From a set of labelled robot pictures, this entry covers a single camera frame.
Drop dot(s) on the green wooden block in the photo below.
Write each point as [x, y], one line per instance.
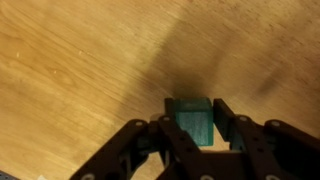
[196, 121]

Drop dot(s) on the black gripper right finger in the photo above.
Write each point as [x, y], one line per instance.
[266, 146]

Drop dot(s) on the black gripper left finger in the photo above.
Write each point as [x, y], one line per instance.
[140, 150]

